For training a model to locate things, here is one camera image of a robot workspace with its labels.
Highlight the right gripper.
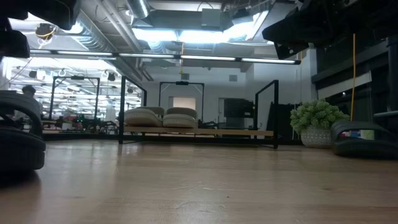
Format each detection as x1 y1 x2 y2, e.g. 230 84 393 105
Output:
262 0 352 60

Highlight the person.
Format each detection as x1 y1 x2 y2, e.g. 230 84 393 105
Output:
21 85 45 119

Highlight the grey ceiling box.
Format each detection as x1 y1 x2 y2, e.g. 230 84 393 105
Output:
201 8 223 27

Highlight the black cabinet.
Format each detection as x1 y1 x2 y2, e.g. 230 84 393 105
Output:
223 97 257 129

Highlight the green plant in white pot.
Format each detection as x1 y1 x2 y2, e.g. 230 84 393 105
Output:
289 98 351 149

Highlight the black bar with light strips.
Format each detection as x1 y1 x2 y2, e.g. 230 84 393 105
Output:
29 48 302 65

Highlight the black reel with yellow cable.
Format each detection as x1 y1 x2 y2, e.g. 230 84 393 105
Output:
34 23 57 42

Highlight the background black rig frame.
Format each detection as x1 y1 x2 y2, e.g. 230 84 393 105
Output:
49 75 101 123
159 81 205 123

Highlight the yellow hanging cable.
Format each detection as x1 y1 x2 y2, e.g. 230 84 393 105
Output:
350 33 356 122

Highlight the yellow ceiling cord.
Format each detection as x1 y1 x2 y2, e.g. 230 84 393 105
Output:
179 42 185 75

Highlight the black frame post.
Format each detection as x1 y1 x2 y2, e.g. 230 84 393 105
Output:
385 35 398 113

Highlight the wooden shelf with black frame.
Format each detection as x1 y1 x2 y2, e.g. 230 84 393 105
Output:
118 75 279 149

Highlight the silver ventilation duct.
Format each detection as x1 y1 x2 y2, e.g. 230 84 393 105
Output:
125 0 150 19

